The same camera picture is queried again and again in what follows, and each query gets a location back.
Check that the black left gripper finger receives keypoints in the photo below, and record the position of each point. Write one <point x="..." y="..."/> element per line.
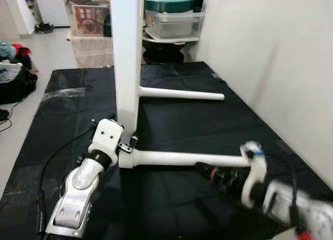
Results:
<point x="133" y="141"/>

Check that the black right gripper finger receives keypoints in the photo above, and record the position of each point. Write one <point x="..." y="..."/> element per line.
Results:
<point x="208" y="172"/>

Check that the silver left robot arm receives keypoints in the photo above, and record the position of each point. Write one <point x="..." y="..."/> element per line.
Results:
<point x="78" y="190"/>

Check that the tan rubber band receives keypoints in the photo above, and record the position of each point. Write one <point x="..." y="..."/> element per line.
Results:
<point x="214" y="173"/>

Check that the black tablecloth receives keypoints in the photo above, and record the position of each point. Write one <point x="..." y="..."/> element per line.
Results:
<point x="197" y="125"/>

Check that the clear tape patch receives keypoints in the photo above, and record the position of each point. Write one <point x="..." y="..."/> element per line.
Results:
<point x="64" y="94"/>

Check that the white plastic table top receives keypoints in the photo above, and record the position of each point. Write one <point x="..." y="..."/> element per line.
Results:
<point x="126" y="58"/>

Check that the black wok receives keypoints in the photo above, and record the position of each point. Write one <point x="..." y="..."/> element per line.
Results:
<point x="164" y="51"/>

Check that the beige cloth covered bench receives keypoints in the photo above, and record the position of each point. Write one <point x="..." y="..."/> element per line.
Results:
<point x="91" y="52"/>

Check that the black fabric bag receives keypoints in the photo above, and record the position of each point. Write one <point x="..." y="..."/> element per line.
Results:
<point x="18" y="89"/>

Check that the orange lidded storage box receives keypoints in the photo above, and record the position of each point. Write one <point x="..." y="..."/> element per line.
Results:
<point x="86" y="16"/>

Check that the white crumpled plastic bag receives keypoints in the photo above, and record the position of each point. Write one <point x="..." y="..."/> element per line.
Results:
<point x="10" y="72"/>

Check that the red cloth item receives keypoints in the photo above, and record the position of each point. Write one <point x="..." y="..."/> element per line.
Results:
<point x="22" y="50"/>

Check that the green pot with lid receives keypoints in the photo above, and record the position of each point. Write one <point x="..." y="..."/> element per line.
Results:
<point x="169" y="1"/>

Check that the black floor stand base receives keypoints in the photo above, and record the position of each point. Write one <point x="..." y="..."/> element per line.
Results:
<point x="44" y="27"/>

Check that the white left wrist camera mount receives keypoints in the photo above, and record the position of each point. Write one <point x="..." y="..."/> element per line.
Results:
<point x="106" y="141"/>

